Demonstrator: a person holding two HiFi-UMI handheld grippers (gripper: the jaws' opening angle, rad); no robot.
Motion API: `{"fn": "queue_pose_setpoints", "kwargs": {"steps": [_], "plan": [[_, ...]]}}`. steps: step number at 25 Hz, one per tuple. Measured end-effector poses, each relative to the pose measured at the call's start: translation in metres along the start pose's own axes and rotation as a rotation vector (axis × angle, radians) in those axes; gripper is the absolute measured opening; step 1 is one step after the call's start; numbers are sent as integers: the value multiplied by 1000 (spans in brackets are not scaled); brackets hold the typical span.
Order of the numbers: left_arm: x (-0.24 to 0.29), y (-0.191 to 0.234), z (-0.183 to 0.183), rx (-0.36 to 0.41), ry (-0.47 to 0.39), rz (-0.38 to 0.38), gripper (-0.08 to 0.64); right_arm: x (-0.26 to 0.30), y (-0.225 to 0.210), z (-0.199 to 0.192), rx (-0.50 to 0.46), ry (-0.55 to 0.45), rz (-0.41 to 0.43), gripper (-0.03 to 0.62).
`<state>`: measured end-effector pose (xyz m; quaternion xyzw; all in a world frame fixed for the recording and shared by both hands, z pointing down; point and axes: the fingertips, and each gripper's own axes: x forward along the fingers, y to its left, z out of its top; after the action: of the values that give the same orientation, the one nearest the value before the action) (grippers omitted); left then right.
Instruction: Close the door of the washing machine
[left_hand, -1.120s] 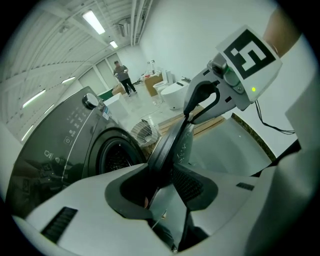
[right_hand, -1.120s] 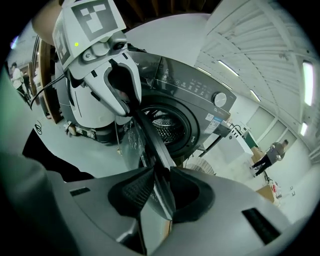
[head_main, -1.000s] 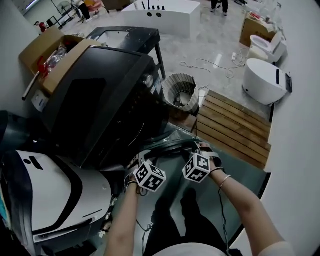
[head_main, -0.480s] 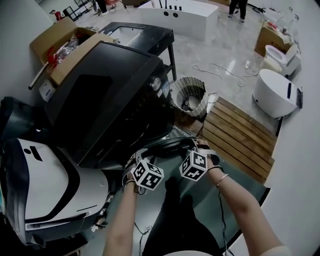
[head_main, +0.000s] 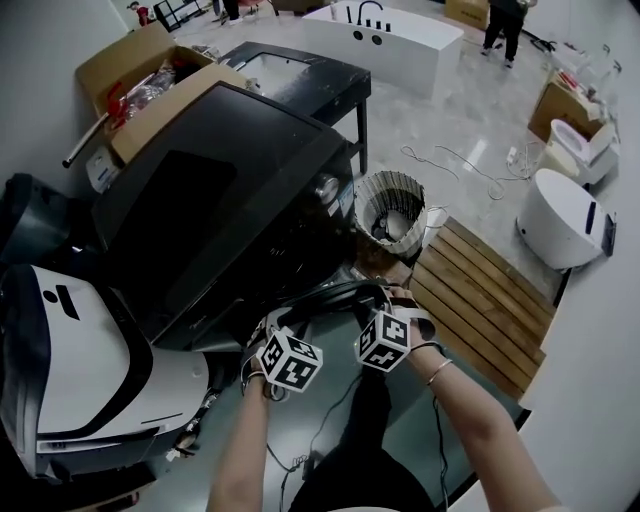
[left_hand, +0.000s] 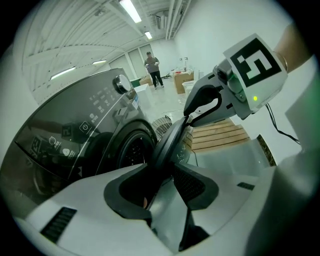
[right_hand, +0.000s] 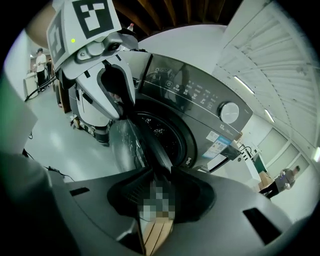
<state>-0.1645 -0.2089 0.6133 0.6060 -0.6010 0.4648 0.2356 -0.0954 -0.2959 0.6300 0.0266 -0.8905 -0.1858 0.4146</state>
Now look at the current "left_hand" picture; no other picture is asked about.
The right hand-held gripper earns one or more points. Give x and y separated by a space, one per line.
255 65

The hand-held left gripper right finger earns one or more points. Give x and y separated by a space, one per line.
232 207

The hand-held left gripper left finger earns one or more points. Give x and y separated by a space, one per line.
82 200

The dark grey washing machine door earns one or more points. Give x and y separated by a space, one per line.
166 140

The person's right forearm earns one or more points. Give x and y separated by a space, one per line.
292 42

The dark grey washing machine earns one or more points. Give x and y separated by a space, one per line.
75 120

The silver washing machine dial knob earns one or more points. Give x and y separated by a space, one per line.
122 83

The white bucket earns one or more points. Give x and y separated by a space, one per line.
188 85

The wooden slatted bench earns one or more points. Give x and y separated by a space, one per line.
217 136

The large cardboard box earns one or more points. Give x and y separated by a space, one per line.
181 78

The white cabinet box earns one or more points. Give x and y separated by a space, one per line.
143 95

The small cardboard box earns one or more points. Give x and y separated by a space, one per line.
145 80

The ceiling tube light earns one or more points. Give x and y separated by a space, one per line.
130 10
62 73
99 62
148 35

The white ceiling pipes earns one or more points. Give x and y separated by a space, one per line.
178 17

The ceiling air conditioner unit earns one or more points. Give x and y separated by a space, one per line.
161 22

